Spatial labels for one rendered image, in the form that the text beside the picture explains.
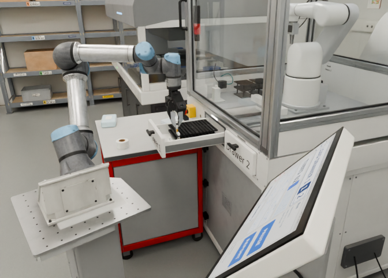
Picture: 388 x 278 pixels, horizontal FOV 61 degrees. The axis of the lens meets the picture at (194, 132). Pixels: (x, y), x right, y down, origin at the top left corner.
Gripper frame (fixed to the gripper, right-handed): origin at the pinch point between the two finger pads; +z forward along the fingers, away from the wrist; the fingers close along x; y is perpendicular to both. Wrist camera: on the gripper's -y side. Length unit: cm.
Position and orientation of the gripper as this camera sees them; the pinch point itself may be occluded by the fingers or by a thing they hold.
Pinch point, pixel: (176, 124)
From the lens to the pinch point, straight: 167.4
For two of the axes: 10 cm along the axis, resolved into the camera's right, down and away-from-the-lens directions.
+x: -9.4, 1.6, -3.2
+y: -3.5, -3.5, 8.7
